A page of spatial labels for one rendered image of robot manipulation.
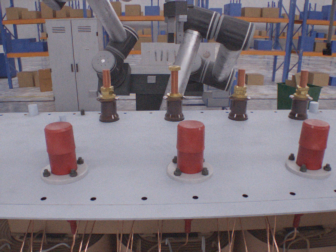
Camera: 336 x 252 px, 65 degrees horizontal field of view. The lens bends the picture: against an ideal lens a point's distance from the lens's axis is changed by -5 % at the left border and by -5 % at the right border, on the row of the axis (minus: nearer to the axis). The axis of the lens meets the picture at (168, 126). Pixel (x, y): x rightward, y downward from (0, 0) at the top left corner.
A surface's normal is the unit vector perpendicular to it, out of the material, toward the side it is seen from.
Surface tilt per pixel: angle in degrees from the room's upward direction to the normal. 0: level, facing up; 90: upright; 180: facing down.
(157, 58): 90
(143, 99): 90
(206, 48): 90
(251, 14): 90
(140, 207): 11
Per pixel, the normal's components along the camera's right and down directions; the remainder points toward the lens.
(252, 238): -0.84, 0.18
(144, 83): -0.04, 0.33
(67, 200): 0.00, -0.94
